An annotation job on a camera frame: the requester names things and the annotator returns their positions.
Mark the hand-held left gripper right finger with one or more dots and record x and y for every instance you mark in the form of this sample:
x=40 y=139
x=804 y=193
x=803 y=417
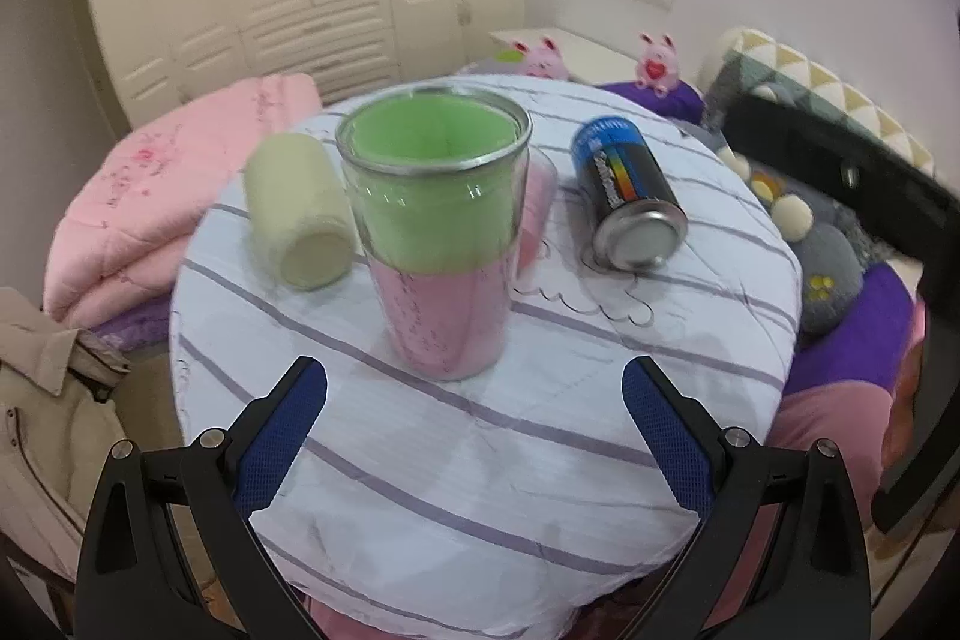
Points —
x=667 y=437

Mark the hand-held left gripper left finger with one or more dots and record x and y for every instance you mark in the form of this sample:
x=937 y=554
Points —
x=281 y=437

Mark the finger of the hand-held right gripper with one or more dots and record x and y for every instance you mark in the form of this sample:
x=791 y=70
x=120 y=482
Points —
x=919 y=400
x=825 y=160

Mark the cream cup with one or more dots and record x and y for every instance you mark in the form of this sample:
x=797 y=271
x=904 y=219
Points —
x=296 y=205

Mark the clear pink cup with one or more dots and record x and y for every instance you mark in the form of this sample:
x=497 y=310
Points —
x=536 y=212

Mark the green and pink glass cup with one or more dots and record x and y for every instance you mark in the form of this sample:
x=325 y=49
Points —
x=435 y=220

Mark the purple bedsheet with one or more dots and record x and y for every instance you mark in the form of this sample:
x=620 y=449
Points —
x=847 y=347

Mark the pink blanket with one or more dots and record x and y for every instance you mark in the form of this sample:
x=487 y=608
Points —
x=832 y=422

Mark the triangle patterned pillow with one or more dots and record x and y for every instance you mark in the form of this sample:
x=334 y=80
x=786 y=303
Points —
x=810 y=70

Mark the grey plush toy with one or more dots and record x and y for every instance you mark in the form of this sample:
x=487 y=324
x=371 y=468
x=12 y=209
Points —
x=825 y=265

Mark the round table with striped cloth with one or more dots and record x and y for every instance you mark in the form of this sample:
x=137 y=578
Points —
x=465 y=460

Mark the pink plush toy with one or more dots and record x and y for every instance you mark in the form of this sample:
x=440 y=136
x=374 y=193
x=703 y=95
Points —
x=658 y=64
x=541 y=57

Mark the blue and black can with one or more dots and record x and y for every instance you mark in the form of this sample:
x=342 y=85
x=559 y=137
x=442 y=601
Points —
x=622 y=175

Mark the beige jacket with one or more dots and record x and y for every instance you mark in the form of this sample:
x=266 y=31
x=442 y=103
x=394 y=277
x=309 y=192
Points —
x=45 y=407

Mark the white nightstand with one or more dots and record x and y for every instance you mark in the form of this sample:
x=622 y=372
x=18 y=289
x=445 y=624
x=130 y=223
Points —
x=592 y=57

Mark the folded pink quilt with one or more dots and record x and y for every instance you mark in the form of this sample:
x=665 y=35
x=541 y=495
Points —
x=150 y=197

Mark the small green object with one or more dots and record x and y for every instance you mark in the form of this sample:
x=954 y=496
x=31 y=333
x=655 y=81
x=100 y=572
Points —
x=507 y=57

